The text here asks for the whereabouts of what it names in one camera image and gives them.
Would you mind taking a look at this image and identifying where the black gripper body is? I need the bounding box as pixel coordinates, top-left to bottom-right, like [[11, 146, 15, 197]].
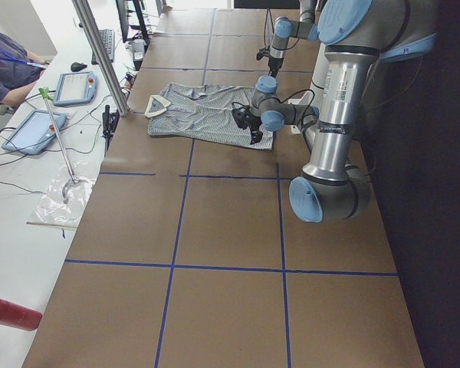
[[232, 106, 263, 145]]

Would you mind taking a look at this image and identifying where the navy white striped polo shirt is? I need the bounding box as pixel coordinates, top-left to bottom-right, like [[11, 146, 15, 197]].
[[144, 83, 274, 150]]

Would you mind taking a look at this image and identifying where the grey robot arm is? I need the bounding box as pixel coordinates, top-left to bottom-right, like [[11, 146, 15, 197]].
[[256, 1, 319, 77], [232, 1, 439, 222]]

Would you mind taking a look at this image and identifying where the black monitor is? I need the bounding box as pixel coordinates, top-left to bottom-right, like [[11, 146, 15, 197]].
[[115, 0, 150, 45]]

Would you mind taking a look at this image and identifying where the black keyboard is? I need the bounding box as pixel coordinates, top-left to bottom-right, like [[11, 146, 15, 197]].
[[99, 29, 115, 62]]

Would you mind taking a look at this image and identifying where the far blue teach pendant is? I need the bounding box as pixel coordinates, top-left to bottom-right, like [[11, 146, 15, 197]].
[[53, 71, 97, 107]]

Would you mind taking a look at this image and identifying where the blue teach pendant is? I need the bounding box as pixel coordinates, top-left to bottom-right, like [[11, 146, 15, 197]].
[[2, 110, 55, 155], [53, 71, 97, 107]]

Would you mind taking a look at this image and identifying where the black computer mouse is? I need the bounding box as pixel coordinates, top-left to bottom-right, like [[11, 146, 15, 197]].
[[70, 62, 87, 73]]

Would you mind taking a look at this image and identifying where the clear plastic bag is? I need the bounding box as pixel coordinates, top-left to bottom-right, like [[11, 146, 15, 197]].
[[27, 160, 100, 229]]

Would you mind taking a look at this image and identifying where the metal grabber stick green tip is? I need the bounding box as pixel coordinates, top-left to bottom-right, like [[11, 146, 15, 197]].
[[38, 87, 81, 204]]

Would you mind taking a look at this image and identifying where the near blue teach pendant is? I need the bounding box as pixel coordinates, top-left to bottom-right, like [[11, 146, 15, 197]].
[[2, 110, 55, 155]]

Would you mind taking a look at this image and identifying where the seated person in blue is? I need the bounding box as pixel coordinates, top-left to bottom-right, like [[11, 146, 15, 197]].
[[0, 32, 47, 107]]

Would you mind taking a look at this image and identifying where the red cylinder bottle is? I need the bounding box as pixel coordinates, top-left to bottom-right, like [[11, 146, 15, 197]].
[[0, 298, 43, 331]]

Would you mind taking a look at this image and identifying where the aluminium frame post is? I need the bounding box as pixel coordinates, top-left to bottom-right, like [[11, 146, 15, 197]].
[[72, 0, 129, 117]]

